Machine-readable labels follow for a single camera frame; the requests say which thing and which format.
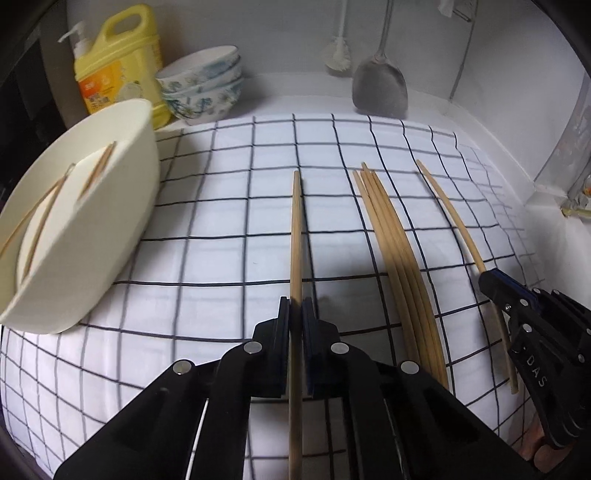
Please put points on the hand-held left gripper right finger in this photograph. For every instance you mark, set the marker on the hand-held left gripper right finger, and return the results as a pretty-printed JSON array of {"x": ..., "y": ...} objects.
[{"x": 308, "y": 360}]

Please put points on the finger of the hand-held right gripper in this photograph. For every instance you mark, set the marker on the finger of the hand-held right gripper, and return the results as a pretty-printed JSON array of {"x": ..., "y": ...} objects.
[{"x": 501, "y": 286}]

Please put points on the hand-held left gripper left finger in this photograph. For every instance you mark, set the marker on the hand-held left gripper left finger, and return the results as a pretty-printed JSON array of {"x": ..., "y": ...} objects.
[{"x": 281, "y": 350}]

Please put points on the thin bent wooden chopstick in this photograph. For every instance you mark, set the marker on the thin bent wooden chopstick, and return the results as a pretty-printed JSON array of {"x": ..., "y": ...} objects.
[{"x": 458, "y": 221}]

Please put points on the bunch of wooden chopsticks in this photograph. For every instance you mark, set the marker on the bunch of wooden chopsticks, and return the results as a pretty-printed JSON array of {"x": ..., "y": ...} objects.
[{"x": 406, "y": 277}]

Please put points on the straight wooden chopstick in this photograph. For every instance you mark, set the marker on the straight wooden chopstick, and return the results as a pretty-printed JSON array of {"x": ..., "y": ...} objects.
[{"x": 296, "y": 240}]

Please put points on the cream round tray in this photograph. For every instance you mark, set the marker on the cream round tray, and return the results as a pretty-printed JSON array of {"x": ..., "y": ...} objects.
[{"x": 92, "y": 254}]

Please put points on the tan wooden chopstick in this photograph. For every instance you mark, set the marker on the tan wooden chopstick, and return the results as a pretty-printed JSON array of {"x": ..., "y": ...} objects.
[
  {"x": 98, "y": 170},
  {"x": 37, "y": 210},
  {"x": 41, "y": 228}
]

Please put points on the person's right hand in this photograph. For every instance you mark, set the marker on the person's right hand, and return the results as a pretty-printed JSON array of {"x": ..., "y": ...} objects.
[{"x": 535, "y": 443}]

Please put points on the white black grid cloth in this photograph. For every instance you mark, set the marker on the white black grid cloth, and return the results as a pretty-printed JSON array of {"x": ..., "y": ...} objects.
[{"x": 231, "y": 258}]

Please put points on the small orange knob fixture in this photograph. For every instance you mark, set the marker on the small orange knob fixture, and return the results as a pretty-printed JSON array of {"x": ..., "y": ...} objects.
[{"x": 587, "y": 189}]

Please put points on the clear splash guard panel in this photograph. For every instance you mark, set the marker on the clear splash guard panel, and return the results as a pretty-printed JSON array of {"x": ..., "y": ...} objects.
[{"x": 572, "y": 138}]

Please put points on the metal spatula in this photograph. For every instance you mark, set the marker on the metal spatula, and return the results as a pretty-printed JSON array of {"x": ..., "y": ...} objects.
[{"x": 378, "y": 87}]

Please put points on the white floral ceramic bowl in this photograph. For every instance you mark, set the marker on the white floral ceramic bowl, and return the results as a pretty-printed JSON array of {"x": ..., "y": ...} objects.
[
  {"x": 226, "y": 85},
  {"x": 207, "y": 110},
  {"x": 198, "y": 64}
]

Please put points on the white bottle brush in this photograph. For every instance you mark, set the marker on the white bottle brush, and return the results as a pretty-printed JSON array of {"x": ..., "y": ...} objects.
[{"x": 337, "y": 55}]

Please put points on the yellow dish soap bottle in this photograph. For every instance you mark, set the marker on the yellow dish soap bottle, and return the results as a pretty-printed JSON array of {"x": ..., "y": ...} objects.
[{"x": 120, "y": 69}]

